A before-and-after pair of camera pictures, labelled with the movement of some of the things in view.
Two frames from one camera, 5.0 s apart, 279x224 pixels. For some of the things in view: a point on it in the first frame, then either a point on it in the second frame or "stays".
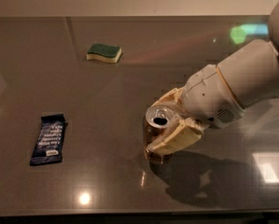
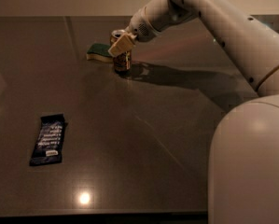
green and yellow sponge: x=108 y=53 stays
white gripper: x=209 y=96 → x=139 y=28
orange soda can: x=157 y=119 → x=121 y=63
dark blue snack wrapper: x=49 y=141 stays
